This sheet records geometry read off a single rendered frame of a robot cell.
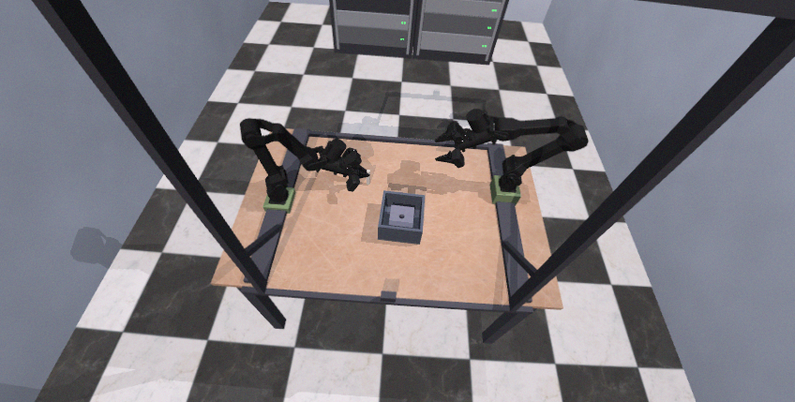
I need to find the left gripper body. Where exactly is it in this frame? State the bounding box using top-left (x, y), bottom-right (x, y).
top-left (333, 149), bottom-right (360, 192)

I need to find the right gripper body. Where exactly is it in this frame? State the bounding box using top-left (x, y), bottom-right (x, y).
top-left (452, 128), bottom-right (478, 168)

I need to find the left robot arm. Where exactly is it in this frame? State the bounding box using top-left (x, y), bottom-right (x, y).
top-left (240, 118), bottom-right (362, 204)

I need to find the black metal gantry frame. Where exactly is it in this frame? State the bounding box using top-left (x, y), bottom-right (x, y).
top-left (32, 0), bottom-right (795, 311)

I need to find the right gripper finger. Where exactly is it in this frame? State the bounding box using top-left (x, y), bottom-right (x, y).
top-left (435, 151), bottom-right (456, 166)
top-left (435, 128), bottom-right (453, 142)

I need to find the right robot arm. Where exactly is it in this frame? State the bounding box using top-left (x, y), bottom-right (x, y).
top-left (447, 109), bottom-right (589, 193)

